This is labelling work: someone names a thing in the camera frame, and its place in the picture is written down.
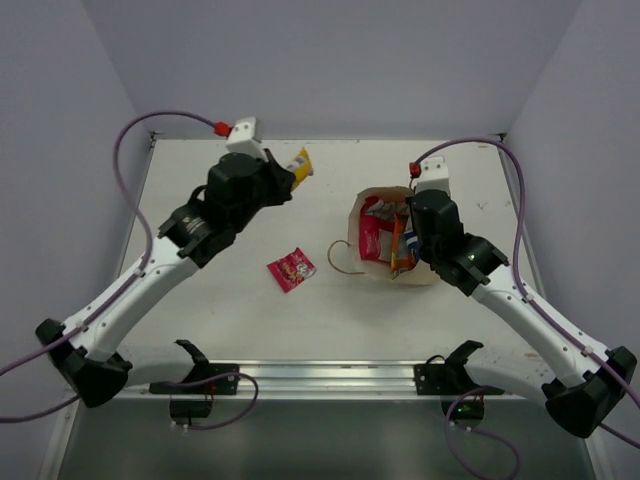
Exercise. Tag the orange snack packet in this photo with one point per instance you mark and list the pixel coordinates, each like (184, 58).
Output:
(400, 262)

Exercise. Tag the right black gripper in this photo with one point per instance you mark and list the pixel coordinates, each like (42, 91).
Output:
(412, 216)

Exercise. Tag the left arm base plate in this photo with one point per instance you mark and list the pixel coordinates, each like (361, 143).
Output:
(208, 380)

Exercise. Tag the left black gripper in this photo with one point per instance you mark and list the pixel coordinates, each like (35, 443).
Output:
(276, 181)

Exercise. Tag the red candy packet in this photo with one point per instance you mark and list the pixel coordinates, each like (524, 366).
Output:
(291, 270)

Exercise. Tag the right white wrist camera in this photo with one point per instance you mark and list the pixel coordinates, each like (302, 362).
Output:
(434, 175)

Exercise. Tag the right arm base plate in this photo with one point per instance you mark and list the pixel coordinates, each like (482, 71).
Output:
(447, 378)

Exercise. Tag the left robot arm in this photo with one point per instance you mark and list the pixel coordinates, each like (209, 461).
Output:
(87, 348)

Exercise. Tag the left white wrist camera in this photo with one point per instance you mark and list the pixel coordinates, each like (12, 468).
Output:
(246, 138)

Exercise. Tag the beige paper bag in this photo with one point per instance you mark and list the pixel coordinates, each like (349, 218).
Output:
(420, 275)

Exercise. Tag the yellow snack bar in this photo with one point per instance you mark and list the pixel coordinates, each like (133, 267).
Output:
(301, 167)

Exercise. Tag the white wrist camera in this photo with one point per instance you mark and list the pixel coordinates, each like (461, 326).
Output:
(434, 175)
(246, 138)

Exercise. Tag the aluminium mounting rail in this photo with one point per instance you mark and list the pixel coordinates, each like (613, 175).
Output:
(521, 376)

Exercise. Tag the blue Doritos bag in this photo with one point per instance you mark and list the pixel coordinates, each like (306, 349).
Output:
(412, 243)

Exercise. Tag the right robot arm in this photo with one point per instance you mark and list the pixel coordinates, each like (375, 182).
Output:
(590, 378)

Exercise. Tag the pink white snack bag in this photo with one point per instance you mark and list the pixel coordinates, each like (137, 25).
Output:
(376, 224)

